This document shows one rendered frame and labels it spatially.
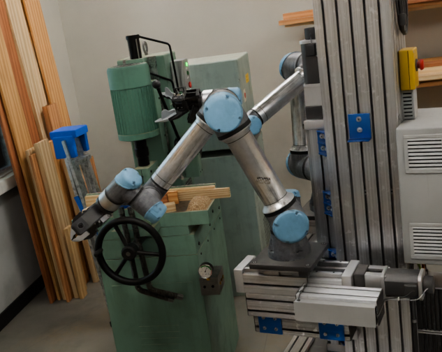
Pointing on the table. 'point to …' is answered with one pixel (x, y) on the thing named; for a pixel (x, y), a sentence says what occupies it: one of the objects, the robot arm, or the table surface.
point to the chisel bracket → (147, 170)
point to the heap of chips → (199, 203)
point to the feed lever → (166, 109)
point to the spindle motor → (133, 101)
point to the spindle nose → (142, 153)
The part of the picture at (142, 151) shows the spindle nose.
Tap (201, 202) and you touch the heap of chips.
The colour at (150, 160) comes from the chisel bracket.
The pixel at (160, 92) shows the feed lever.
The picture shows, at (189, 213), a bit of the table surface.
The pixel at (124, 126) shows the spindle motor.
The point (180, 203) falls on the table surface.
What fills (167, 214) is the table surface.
